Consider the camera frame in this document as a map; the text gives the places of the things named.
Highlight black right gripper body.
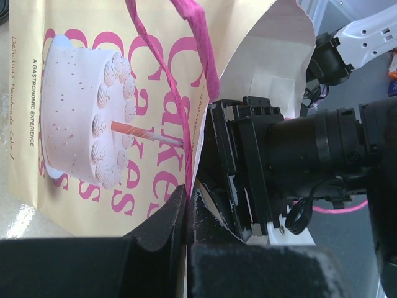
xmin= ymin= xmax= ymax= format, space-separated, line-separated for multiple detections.
xmin=198 ymin=96 xmax=284 ymax=241

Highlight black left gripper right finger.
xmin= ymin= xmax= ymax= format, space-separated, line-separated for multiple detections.
xmin=187 ymin=187 xmax=388 ymax=298

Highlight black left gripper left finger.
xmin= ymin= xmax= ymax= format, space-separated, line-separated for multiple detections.
xmin=1 ymin=185 xmax=187 ymax=297

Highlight paper bag pink handles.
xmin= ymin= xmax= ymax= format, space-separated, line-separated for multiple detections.
xmin=8 ymin=1 xmax=314 ymax=236

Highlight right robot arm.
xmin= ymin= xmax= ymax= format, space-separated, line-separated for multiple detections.
xmin=198 ymin=96 xmax=396 ymax=297

